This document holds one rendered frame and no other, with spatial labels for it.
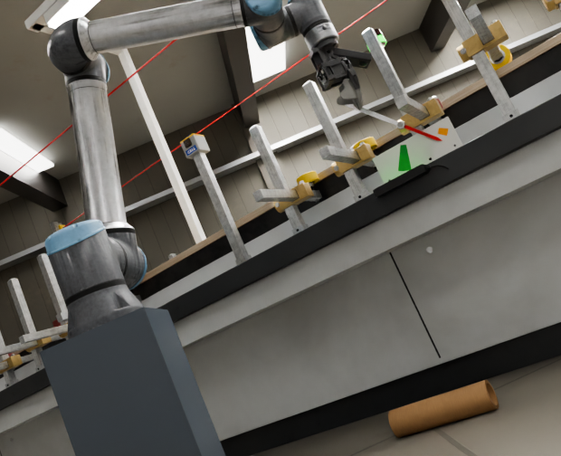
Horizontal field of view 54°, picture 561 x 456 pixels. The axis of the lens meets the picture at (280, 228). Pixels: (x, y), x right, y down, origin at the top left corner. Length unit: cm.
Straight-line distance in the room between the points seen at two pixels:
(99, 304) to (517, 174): 118
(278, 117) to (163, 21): 594
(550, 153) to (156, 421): 124
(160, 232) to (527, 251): 581
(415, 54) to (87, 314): 703
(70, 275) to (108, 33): 65
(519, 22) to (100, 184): 752
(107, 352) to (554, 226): 136
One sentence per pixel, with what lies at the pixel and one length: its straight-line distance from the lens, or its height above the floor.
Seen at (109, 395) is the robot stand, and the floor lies 45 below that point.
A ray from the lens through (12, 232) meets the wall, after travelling 790.
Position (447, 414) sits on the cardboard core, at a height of 3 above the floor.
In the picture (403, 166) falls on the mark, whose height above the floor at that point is 73.
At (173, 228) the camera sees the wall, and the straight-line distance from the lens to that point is 721.
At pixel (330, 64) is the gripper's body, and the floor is 103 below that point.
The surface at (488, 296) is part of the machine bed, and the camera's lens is 195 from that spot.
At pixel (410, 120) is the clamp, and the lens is 175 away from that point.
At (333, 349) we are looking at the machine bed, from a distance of 214.
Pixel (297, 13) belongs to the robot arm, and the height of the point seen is 121.
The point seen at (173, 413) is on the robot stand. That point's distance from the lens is 128.
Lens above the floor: 43
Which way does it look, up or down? 9 degrees up
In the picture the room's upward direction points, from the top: 24 degrees counter-clockwise
